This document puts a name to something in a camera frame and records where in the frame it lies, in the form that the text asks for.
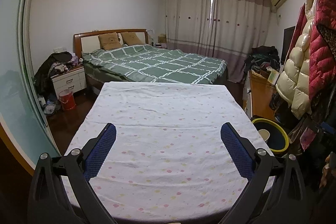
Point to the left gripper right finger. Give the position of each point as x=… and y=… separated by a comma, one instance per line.
x=275, y=191

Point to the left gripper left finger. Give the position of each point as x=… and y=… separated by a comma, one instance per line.
x=48, y=200

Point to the paper cup with dots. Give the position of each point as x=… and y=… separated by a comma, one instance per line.
x=265, y=134

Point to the yellow rimmed trash bin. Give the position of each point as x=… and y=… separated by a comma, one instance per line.
x=278, y=140

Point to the sliding wardrobe door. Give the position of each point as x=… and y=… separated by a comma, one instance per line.
x=23, y=128

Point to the red bucket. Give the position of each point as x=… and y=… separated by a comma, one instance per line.
x=67, y=100

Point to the cream puffer jacket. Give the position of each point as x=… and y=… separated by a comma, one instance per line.
x=293, y=82

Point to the white dotted table cloth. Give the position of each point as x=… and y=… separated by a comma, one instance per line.
x=168, y=163

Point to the white bedside cabinet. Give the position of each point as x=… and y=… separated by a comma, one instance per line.
x=73, y=80

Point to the dark clothes pile on cabinet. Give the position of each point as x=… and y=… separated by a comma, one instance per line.
x=55, y=64

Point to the clothes pile on desk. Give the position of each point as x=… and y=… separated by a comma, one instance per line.
x=261, y=58

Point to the wooden bed headboard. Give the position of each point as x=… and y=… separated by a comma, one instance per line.
x=88, y=42

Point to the green checked bed quilt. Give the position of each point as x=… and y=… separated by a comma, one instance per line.
x=144, y=63

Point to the red puffer jacket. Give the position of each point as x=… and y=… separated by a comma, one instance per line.
x=321, y=62

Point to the left brown pillow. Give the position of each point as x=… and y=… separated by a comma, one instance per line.
x=109, y=41

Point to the brown pillow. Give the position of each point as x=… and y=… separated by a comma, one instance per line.
x=109, y=41
x=131, y=39

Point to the black monitor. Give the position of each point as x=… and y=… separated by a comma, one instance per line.
x=287, y=37

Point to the right brown pillow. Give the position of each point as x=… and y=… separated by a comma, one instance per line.
x=131, y=39

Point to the pink white curtain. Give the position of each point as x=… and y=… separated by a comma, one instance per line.
x=223, y=29

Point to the tissue box on nightstand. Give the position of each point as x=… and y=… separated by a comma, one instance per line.
x=162, y=39

